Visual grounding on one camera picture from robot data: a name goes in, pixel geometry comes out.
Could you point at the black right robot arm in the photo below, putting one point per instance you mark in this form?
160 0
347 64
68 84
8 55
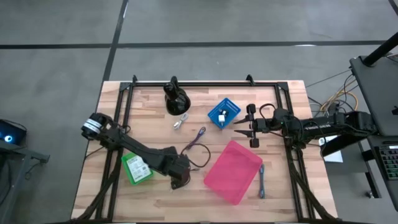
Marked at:
323 127

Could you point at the black desk lamp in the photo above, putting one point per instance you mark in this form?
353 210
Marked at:
177 104

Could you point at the white charger cube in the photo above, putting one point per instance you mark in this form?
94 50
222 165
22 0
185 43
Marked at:
221 119

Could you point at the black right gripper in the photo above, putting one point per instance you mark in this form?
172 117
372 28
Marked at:
262 126

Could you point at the black aluminium table frame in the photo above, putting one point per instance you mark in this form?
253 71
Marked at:
202 84

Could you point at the grey laptop stand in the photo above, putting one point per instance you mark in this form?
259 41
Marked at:
379 93

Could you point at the black keypad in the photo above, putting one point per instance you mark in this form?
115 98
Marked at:
390 161

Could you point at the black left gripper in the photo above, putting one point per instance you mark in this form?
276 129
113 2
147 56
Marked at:
177 165

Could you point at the pink translucent plastic bin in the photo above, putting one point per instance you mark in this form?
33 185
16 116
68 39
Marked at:
233 172

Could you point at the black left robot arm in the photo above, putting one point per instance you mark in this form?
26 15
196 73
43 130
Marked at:
136 149

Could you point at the grey metal stand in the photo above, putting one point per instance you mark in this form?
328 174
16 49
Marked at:
18 161

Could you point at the white paper sheet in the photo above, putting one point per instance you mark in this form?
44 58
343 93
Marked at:
334 154

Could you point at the blue slotted plastic basket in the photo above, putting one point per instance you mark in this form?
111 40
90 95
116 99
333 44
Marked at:
231 116

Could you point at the black device with blue light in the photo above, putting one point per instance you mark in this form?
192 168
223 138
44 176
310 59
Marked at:
9 133

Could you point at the black pole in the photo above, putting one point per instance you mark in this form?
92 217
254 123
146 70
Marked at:
381 49

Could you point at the green mesh plastic basket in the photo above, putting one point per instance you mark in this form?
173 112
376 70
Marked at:
124 159

